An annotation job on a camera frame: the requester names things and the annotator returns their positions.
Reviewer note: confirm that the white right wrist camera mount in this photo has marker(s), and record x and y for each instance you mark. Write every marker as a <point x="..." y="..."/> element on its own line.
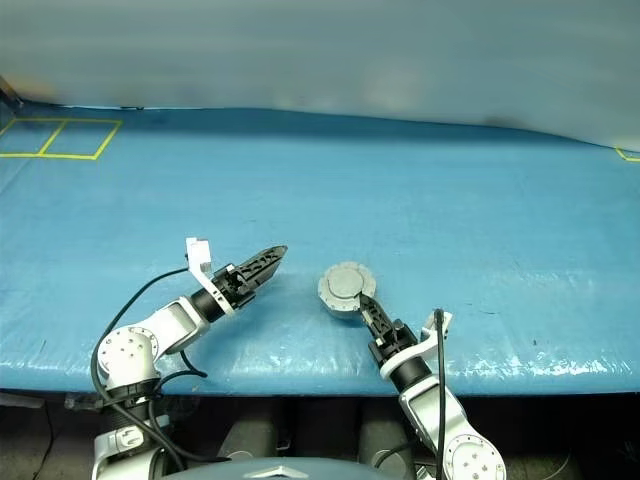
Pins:
<point x="430" y="345"/>

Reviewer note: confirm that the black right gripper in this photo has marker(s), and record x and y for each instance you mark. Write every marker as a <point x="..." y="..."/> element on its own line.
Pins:
<point x="395" y="342"/>

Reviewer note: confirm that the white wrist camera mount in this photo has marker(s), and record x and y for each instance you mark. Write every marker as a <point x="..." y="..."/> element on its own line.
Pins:
<point x="430" y="345"/>
<point x="197" y="252"/>

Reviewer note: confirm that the blue plastic table cover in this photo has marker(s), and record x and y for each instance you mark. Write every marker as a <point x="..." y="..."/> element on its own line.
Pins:
<point x="350" y="200"/>

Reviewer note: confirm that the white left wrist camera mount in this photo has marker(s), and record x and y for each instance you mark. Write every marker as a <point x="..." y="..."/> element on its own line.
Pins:
<point x="197" y="252"/>

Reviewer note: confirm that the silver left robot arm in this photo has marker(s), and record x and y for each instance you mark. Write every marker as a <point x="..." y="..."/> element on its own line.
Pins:
<point x="170" y="320"/>

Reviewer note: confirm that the silver round motor lid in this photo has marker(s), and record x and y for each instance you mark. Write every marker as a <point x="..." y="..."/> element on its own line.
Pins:
<point x="345" y="285"/>

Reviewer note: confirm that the grey-blue robot torso cover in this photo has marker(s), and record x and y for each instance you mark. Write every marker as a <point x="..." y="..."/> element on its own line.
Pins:
<point x="270" y="472"/>

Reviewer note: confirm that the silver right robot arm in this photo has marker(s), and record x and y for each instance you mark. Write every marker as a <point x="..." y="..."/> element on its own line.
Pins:
<point x="430" y="400"/>

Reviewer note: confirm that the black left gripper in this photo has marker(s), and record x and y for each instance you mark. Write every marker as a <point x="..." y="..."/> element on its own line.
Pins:
<point x="235" y="290"/>

